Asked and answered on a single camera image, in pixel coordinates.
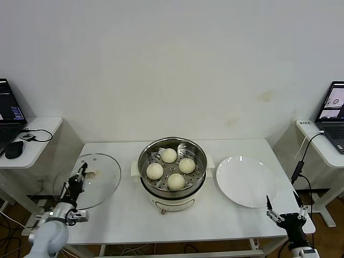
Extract white table frame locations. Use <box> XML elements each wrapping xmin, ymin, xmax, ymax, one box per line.
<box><xmin>99</xmin><ymin>233</ymin><xmax>290</xmax><ymax>258</ymax></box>

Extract black hub cable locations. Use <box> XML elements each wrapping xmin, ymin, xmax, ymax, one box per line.
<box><xmin>25</xmin><ymin>128</ymin><xmax>53</xmax><ymax>143</ymax></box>

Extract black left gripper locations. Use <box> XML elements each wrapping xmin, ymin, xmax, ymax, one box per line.
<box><xmin>59</xmin><ymin>162</ymin><xmax>91</xmax><ymax>203</ymax></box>

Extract perforated steel steamer basket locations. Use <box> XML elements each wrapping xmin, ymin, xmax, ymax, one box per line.
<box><xmin>131</xmin><ymin>137</ymin><xmax>216</xmax><ymax>198</ymax></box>

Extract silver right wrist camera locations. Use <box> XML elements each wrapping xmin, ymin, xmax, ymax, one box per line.
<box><xmin>298</xmin><ymin>248</ymin><xmax>320</xmax><ymax>258</ymax></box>

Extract black computer mouse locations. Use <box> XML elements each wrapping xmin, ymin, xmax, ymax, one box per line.
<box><xmin>4</xmin><ymin>140</ymin><xmax>24</xmax><ymax>160</ymax></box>

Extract round white plate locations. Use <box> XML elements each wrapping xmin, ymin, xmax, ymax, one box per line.
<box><xmin>216</xmin><ymin>155</ymin><xmax>279</xmax><ymax>208</ymax></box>

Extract white steamed baozi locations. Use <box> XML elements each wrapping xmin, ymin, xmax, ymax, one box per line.
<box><xmin>160</xmin><ymin>148</ymin><xmax>178</xmax><ymax>163</ymax></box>
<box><xmin>146</xmin><ymin>163</ymin><xmax>164</xmax><ymax>180</ymax></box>
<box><xmin>167</xmin><ymin>173</ymin><xmax>186</xmax><ymax>190</ymax></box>
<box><xmin>178</xmin><ymin>157</ymin><xmax>196</xmax><ymax>174</ymax></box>

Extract round glass pot lid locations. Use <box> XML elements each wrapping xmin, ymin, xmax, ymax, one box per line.
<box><xmin>52</xmin><ymin>153</ymin><xmax>122</xmax><ymax>210</ymax></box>

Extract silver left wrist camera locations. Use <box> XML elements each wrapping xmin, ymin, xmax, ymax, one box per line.
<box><xmin>66</xmin><ymin>209</ymin><xmax>89</xmax><ymax>224</ymax></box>

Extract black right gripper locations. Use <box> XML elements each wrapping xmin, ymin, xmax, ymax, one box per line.
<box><xmin>266</xmin><ymin>190</ymin><xmax>310</xmax><ymax>244</ymax></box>

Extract white floor power strip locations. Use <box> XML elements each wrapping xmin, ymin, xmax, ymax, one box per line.
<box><xmin>20</xmin><ymin>225</ymin><xmax>37</xmax><ymax>237</ymax></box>

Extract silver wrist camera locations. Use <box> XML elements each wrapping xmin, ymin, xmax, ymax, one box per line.
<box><xmin>66</xmin><ymin>209</ymin><xmax>89</xmax><ymax>224</ymax></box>
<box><xmin>298</xmin><ymin>248</ymin><xmax>320</xmax><ymax>258</ymax></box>

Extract white labelled power strip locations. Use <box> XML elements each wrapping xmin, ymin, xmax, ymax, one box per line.
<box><xmin>296</xmin><ymin>119</ymin><xmax>325</xmax><ymax>135</ymax></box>

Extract black laptop dark screen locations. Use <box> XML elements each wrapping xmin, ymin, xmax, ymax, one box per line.
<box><xmin>0</xmin><ymin>78</ymin><xmax>28</xmax><ymax>151</ymax></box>

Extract cream electric cooker pot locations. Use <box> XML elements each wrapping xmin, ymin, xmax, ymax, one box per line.
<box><xmin>131</xmin><ymin>161</ymin><xmax>216</xmax><ymax>216</ymax></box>

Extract white side desk with mouse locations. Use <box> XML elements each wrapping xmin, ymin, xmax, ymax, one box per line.
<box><xmin>0</xmin><ymin>117</ymin><xmax>63</xmax><ymax>237</ymax></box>

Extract grey laptop camera views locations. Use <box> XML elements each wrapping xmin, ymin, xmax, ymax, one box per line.
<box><xmin>314</xmin><ymin>81</ymin><xmax>344</xmax><ymax>155</ymax></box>

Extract white laptop cable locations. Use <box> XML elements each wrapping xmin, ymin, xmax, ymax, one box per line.
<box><xmin>294</xmin><ymin>130</ymin><xmax>326</xmax><ymax>161</ymax></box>

